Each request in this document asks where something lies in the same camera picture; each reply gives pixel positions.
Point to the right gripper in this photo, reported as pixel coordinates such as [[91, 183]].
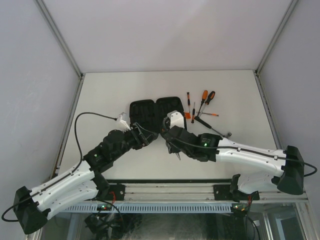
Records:
[[173, 148]]

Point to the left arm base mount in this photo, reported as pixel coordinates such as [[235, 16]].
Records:
[[107, 191]]

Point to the black plastic tool case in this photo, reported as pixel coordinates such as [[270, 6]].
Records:
[[150, 114]]

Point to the aluminium frame rail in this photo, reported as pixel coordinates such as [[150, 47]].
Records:
[[173, 192]]

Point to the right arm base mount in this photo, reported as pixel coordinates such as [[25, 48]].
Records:
[[230, 192]]

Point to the small black precision screwdriver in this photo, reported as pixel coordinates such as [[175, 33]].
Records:
[[188, 99]]

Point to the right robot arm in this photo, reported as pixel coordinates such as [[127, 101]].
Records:
[[282, 168]]

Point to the grey slotted cable duct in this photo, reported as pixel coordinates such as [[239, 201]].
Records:
[[149, 208]]

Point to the thin precision screwdriver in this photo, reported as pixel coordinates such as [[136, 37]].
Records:
[[193, 113]]

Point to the small orange-tip precision screwdriver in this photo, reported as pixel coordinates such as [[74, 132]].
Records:
[[211, 114]]

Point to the black handled long tool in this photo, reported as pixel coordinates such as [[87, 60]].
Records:
[[205, 124]]

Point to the black orange handled screwdriver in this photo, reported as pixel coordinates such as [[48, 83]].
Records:
[[207, 102]]

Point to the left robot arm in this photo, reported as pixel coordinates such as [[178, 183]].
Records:
[[84, 181]]

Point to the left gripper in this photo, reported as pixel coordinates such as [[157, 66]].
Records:
[[143, 138]]

